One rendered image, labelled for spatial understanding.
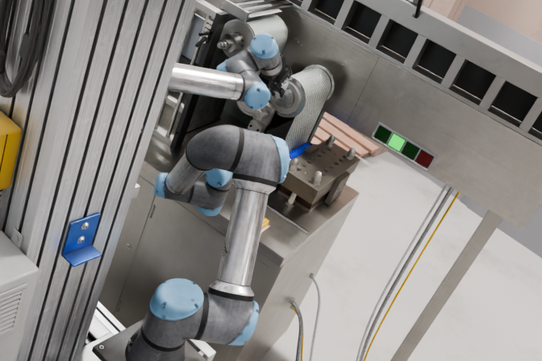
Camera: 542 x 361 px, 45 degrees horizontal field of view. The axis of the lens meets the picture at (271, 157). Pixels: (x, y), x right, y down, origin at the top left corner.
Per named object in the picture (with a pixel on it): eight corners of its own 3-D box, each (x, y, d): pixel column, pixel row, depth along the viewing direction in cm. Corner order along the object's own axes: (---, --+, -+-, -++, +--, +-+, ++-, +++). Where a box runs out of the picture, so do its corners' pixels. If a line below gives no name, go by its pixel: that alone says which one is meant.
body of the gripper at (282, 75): (293, 75, 218) (289, 59, 206) (278, 96, 216) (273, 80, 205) (274, 64, 220) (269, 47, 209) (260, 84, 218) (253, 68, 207)
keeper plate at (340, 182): (324, 202, 247) (335, 179, 242) (335, 193, 255) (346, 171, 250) (330, 205, 246) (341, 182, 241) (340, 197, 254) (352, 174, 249)
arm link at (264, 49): (243, 40, 193) (268, 26, 194) (249, 57, 204) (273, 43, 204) (256, 60, 191) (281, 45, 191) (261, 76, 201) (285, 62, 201)
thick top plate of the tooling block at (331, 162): (274, 180, 235) (281, 166, 232) (321, 151, 268) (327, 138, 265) (311, 205, 230) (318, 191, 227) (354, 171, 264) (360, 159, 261)
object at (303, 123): (277, 157, 237) (296, 114, 229) (305, 140, 257) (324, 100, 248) (278, 158, 237) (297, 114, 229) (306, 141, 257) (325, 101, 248)
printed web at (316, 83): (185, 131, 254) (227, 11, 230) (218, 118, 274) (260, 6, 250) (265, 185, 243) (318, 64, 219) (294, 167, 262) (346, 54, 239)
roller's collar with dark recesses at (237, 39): (218, 47, 229) (223, 31, 226) (227, 44, 234) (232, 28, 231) (232, 56, 227) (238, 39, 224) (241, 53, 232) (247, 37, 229)
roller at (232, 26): (214, 49, 237) (227, 14, 230) (250, 40, 258) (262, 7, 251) (246, 68, 233) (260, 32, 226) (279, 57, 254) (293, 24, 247)
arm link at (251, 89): (107, 53, 158) (279, 84, 183) (98, 33, 165) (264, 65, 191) (95, 95, 163) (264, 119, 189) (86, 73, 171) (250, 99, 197)
